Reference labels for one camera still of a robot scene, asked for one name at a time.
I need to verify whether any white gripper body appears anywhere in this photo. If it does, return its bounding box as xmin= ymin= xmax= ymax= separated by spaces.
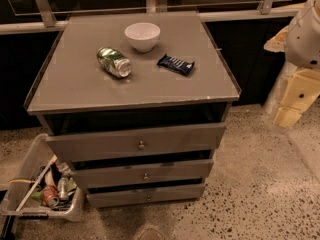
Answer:
xmin=285 ymin=0 xmax=320 ymax=69

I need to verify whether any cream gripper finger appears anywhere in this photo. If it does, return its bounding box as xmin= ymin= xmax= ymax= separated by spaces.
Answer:
xmin=274 ymin=69 xmax=320 ymax=127
xmin=264 ymin=27 xmax=288 ymax=53

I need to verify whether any grey top drawer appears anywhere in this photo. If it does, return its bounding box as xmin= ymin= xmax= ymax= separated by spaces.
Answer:
xmin=47 ymin=123 xmax=226 ymax=162

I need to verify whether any grey drawer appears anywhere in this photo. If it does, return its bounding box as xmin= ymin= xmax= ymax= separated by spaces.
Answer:
xmin=47 ymin=123 xmax=226 ymax=162
xmin=72 ymin=159 xmax=213 ymax=189
xmin=87 ymin=183 xmax=205 ymax=207

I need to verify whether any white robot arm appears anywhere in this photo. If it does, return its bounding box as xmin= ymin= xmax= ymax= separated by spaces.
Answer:
xmin=264 ymin=0 xmax=320 ymax=128

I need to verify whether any grey drawer cabinet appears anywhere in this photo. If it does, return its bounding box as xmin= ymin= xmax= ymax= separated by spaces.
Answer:
xmin=26 ymin=12 xmax=240 ymax=195

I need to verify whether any grey bottom drawer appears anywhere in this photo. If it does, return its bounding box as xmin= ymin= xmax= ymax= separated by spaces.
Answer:
xmin=87 ymin=183 xmax=205 ymax=207

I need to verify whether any grey middle drawer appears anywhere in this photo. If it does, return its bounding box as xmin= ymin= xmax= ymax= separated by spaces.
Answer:
xmin=72 ymin=159 xmax=213 ymax=189

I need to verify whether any white diagonal pole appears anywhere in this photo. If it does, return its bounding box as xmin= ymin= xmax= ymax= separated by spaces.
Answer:
xmin=262 ymin=62 xmax=297 ymax=116

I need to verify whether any blue snack bar wrapper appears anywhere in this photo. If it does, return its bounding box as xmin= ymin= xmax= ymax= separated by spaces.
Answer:
xmin=157 ymin=54 xmax=195 ymax=76

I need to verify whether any white ceramic bowl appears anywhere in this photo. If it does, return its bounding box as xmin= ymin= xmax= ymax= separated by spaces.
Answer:
xmin=124 ymin=22 xmax=161 ymax=52

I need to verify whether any green crushed soda can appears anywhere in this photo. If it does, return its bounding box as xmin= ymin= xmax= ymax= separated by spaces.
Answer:
xmin=96 ymin=47 xmax=132 ymax=78

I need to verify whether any white stick in bin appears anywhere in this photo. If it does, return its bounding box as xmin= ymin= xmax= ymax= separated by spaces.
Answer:
xmin=15 ymin=155 xmax=57 ymax=212

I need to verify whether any metal railing with glass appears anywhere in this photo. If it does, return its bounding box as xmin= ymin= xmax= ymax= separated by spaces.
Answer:
xmin=0 ymin=0 xmax=307 ymax=35

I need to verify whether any silver can in bin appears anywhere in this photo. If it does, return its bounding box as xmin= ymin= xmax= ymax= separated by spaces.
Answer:
xmin=58 ymin=177 xmax=69 ymax=201

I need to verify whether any red soda can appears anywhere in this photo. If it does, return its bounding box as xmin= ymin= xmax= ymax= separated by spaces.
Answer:
xmin=42 ymin=186 xmax=59 ymax=208

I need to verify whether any clear plastic bin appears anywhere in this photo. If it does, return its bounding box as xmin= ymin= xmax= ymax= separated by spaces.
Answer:
xmin=0 ymin=134 xmax=84 ymax=221

